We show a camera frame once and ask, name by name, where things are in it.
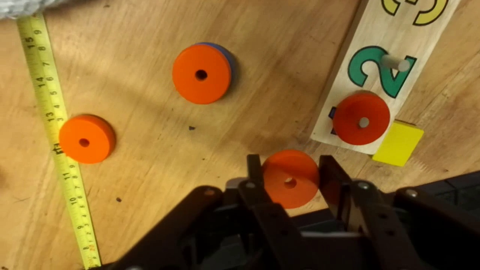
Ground orange ring on purple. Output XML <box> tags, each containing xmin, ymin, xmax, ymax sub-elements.
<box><xmin>171</xmin><ymin>40</ymin><xmax>238</xmax><ymax>106</ymax></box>

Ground white rope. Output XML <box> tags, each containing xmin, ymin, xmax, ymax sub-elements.
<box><xmin>0</xmin><ymin>0</ymin><xmax>76</xmax><ymax>21</ymax></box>

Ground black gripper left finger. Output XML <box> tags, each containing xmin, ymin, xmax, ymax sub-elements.
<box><xmin>238</xmin><ymin>154</ymin><xmax>306</xmax><ymax>270</ymax></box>

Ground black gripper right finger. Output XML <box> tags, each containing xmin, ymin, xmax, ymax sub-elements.
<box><xmin>318</xmin><ymin>156</ymin><xmax>424</xmax><ymax>270</ymax></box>

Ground yellow square block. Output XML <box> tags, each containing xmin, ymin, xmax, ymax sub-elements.
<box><xmin>372</xmin><ymin>121</ymin><xmax>424</xmax><ymax>166</ymax></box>

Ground yellow measuring tape strip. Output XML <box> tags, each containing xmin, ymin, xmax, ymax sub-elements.
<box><xmin>16</xmin><ymin>13</ymin><xmax>100</xmax><ymax>270</ymax></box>

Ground orange ring by tape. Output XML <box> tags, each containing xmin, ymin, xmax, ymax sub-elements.
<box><xmin>57</xmin><ymin>112</ymin><xmax>117</xmax><ymax>165</ymax></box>

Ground orange ring on peg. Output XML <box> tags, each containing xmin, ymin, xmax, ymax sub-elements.
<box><xmin>331</xmin><ymin>90</ymin><xmax>391</xmax><ymax>147</ymax></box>

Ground orange ring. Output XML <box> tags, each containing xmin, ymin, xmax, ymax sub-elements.
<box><xmin>261</xmin><ymin>148</ymin><xmax>321</xmax><ymax>210</ymax></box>
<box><xmin>331</xmin><ymin>90</ymin><xmax>391</xmax><ymax>147</ymax></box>
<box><xmin>171</xmin><ymin>40</ymin><xmax>238</xmax><ymax>106</ymax></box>
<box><xmin>57</xmin><ymin>112</ymin><xmax>117</xmax><ymax>165</ymax></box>

